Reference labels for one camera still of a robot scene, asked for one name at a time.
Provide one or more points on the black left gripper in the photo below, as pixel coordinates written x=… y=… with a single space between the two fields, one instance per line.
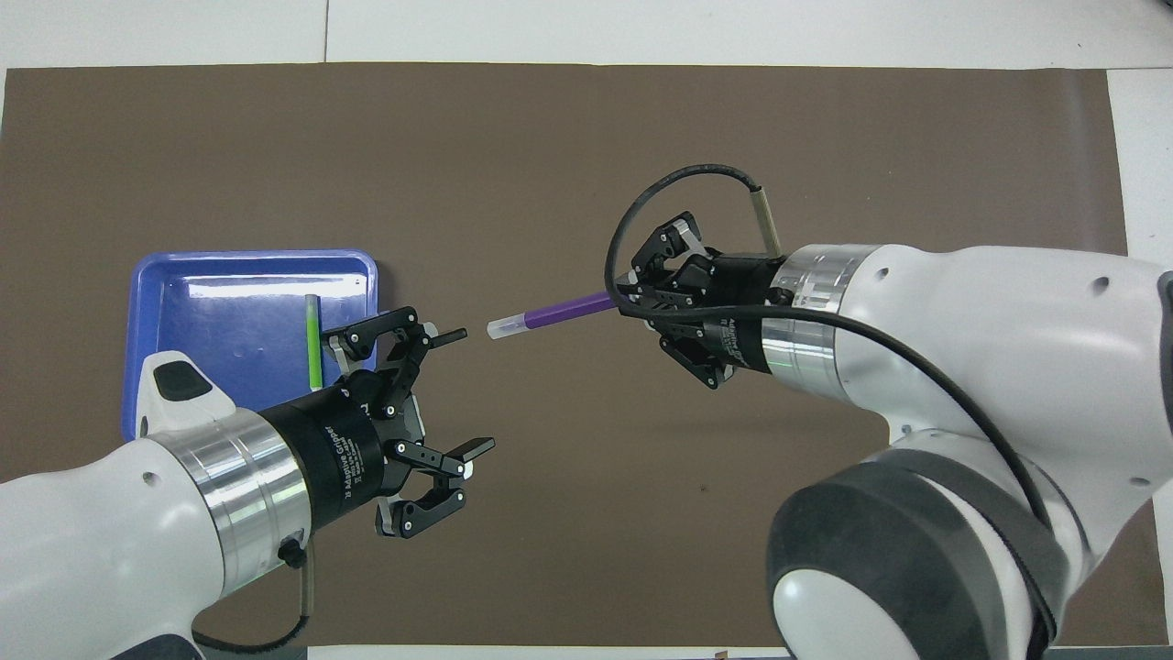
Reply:
x=339 y=454

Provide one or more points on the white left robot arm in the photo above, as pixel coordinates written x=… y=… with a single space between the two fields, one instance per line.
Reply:
x=92 y=550

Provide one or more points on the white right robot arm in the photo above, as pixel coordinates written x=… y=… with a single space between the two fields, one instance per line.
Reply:
x=1008 y=348

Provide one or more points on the purple pen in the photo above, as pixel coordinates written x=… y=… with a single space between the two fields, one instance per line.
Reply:
x=559 y=314

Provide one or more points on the blue plastic tray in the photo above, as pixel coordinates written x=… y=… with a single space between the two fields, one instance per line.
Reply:
x=229 y=321

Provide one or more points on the brown paper table mat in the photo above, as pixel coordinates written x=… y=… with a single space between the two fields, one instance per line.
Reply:
x=586 y=137

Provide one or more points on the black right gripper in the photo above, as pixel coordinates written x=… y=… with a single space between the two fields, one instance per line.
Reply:
x=738 y=284

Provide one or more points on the green pen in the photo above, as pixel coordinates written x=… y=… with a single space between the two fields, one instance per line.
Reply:
x=314 y=348

